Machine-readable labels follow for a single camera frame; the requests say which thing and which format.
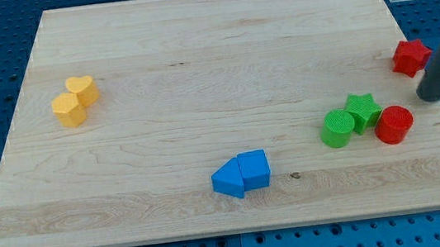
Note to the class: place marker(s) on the yellow hexagon block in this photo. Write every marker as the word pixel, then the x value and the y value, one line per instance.
pixel 69 111

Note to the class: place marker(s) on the yellow heart block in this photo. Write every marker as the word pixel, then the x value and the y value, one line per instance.
pixel 85 88

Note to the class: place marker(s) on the wooden board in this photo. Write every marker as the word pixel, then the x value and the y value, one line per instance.
pixel 185 86

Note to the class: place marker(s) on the green star block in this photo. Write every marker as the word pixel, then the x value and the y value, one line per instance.
pixel 364 110

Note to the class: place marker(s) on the blue cube block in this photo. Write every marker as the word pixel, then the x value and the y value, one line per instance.
pixel 255 170

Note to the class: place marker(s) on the green cylinder block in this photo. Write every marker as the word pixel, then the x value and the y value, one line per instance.
pixel 337 128

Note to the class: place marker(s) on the blue triangle block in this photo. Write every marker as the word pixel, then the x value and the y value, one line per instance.
pixel 228 180

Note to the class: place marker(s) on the red star block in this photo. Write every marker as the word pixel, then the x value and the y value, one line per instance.
pixel 410 57

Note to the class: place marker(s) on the red cylinder block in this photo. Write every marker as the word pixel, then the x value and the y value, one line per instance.
pixel 394 124

